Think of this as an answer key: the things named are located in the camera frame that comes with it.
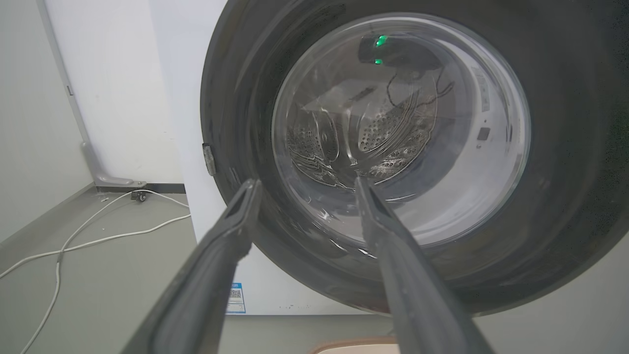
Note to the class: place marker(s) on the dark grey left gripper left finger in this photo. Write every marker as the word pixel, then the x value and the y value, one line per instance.
pixel 196 295

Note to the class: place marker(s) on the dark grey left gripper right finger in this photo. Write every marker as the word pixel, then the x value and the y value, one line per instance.
pixel 417 295

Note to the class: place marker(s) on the dark round washing machine door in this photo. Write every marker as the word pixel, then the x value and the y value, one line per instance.
pixel 565 196

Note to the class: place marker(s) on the white washing machine body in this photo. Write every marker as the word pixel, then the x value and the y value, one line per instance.
pixel 186 123

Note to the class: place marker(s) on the blue energy label sticker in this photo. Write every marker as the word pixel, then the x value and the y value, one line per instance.
pixel 236 298

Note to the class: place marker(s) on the beige basket rim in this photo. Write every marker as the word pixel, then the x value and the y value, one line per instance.
pixel 354 346

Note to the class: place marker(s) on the black caster wheel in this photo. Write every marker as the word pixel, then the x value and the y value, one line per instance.
pixel 139 196

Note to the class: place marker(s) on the white partition panel on stand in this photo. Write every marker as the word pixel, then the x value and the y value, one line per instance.
pixel 93 162

